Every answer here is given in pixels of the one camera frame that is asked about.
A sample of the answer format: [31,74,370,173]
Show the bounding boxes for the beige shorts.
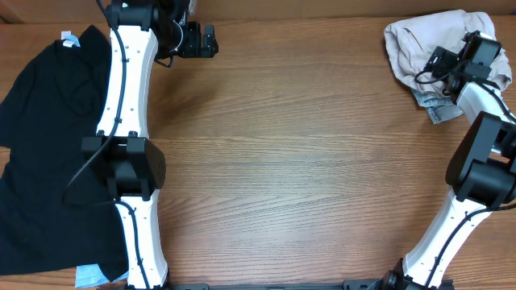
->
[384,10,495,97]

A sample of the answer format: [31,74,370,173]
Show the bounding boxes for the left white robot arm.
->
[81,0,218,289]

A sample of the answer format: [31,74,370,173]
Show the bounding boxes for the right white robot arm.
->
[373,39,515,289]

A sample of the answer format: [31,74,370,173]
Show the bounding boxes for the folded light blue jeans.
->
[412,89,463,124]

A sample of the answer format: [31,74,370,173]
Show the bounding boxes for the black t-shirt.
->
[1,40,122,275]

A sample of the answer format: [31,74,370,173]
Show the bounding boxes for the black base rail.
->
[169,277,456,290]

